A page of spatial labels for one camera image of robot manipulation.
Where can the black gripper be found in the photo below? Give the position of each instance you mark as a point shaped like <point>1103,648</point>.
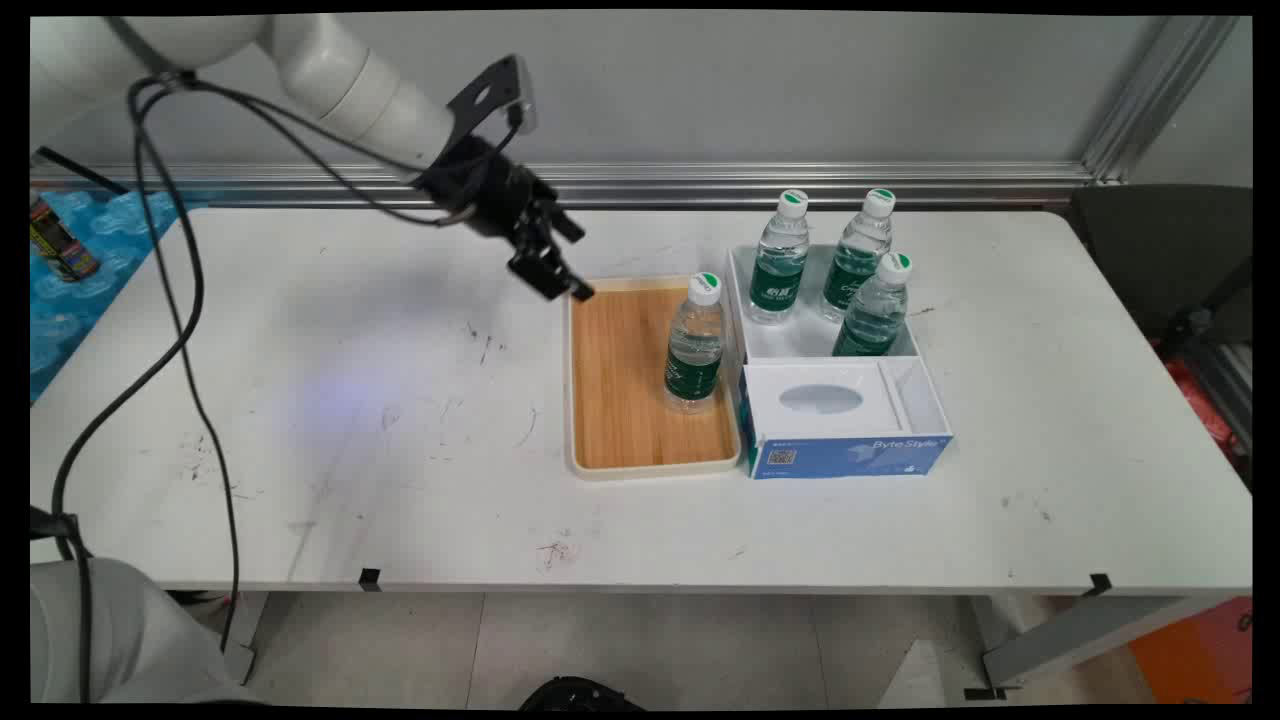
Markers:
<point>485,190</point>

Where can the green label water bottle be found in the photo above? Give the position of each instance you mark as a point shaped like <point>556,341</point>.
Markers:
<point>693,365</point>
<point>852,270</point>
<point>778,275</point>
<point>872,325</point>

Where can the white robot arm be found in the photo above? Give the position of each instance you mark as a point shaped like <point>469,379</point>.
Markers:
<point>330,75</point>

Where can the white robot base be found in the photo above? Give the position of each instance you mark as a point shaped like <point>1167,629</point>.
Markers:
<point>130,640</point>

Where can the wooden tray with cream rim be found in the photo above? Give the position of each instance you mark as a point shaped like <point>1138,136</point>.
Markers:
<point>620,390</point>

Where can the blue and white cardboard box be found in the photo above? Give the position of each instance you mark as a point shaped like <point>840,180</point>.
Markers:
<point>850,455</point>

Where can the black round object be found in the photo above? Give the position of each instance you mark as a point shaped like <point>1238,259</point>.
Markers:
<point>580,695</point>

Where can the blue patterned cloth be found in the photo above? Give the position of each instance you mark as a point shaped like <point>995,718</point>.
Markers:
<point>70,310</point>

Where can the printed drink can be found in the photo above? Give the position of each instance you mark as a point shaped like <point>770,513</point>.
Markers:
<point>62,250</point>

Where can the grey table leg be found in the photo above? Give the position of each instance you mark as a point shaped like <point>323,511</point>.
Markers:
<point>1080,635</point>

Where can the red bag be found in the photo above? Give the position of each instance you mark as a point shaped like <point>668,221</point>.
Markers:
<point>1200,405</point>

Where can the orange box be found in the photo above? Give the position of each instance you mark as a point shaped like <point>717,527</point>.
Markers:
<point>1200,655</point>

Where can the horizontal aluminium frame rail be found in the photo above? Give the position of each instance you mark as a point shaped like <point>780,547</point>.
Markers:
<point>700,183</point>

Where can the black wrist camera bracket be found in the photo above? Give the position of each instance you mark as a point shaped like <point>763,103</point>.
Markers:
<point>482,95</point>

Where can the aluminium corner post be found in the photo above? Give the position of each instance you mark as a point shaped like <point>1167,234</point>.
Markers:
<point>1160,95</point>

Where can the aluminium side frame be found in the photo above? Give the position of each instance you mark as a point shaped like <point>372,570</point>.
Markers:
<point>1225,385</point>

